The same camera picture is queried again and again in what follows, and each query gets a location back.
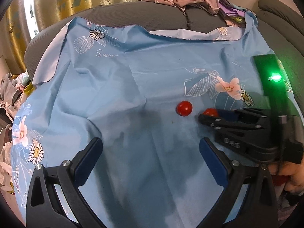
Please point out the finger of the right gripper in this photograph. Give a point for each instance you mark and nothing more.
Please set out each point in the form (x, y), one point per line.
(219, 123)
(247, 115)

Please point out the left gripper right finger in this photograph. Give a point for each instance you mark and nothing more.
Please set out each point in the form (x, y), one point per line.
(248, 198)

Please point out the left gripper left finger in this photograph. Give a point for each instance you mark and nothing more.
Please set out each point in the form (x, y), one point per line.
(43, 205)

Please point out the cherry tomato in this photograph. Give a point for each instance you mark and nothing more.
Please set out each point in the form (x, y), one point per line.
(184, 108)
(211, 112)

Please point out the person's right hand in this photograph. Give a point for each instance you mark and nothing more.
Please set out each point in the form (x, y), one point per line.
(293, 171)

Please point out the grey sofa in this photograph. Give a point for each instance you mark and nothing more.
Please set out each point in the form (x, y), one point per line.
(166, 16)

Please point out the blue floral cloth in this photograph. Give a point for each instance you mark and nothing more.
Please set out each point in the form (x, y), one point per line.
(147, 181)

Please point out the purple garment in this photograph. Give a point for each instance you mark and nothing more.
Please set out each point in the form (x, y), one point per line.
(232, 14)

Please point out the clutter pile on floor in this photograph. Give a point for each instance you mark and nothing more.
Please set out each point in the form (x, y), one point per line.
(14, 91)

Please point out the gold curtain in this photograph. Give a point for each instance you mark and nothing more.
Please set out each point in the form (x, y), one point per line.
(21, 20)

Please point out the black camera box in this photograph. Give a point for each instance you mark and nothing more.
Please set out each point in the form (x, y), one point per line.
(273, 86)

